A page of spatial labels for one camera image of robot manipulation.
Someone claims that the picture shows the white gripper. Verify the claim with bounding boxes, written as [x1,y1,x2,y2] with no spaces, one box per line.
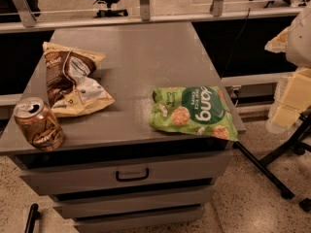
[264,27,311,128]

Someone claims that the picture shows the orange soda can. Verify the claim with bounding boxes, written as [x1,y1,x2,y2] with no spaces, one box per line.
[14,97,64,151]

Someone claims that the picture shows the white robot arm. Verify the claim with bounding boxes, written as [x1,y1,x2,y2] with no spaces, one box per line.
[264,6,311,132]

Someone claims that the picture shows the black stand base legs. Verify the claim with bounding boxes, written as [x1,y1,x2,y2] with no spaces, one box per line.
[232,116,311,216]

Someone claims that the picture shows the green rice chips bag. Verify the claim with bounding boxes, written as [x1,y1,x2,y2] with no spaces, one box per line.
[149,86,238,142]

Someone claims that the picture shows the grey drawer cabinet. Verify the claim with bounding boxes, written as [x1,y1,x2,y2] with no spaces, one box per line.
[0,22,243,233]

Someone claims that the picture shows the brown yellow chip bag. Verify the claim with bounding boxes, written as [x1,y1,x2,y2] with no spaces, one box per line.
[43,42,115,117]

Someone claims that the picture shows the black bar on floor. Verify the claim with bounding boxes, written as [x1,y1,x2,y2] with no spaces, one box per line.
[24,203,40,233]

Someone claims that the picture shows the black hanging cable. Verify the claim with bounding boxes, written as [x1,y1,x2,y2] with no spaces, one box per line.
[221,7,252,80]

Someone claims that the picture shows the black drawer handle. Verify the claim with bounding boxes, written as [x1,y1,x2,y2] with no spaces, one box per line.
[115,168,150,183]

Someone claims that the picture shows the metal railing frame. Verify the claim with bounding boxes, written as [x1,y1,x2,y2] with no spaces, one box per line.
[0,0,301,34]

